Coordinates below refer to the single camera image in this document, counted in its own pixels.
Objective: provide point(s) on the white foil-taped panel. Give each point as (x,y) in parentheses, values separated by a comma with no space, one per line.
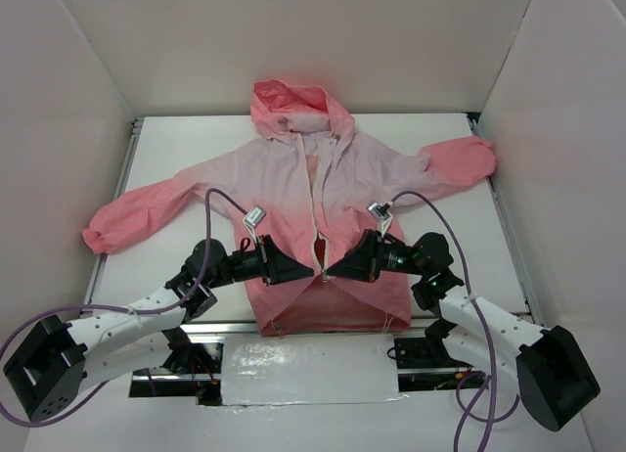
(308,369)

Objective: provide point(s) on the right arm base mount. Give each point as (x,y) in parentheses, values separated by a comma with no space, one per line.
(423,364)

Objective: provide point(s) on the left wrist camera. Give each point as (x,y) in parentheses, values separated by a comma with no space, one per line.
(254,217)

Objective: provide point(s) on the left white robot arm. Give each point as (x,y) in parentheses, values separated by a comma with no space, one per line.
(59,360)

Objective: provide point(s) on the pink gradient hooded jacket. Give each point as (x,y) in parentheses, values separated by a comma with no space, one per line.
(315,176)

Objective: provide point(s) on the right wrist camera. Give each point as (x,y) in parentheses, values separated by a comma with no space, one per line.
(380,211)

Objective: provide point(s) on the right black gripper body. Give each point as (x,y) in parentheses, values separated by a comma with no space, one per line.
(375,256)

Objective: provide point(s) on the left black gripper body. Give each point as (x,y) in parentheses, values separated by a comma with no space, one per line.
(265,260)

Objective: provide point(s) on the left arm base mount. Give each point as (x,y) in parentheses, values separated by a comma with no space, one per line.
(191,370)

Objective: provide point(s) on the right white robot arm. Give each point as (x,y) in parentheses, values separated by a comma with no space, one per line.
(545,367)

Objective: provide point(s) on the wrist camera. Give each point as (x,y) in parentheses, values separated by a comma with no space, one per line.
(254,217)
(380,211)

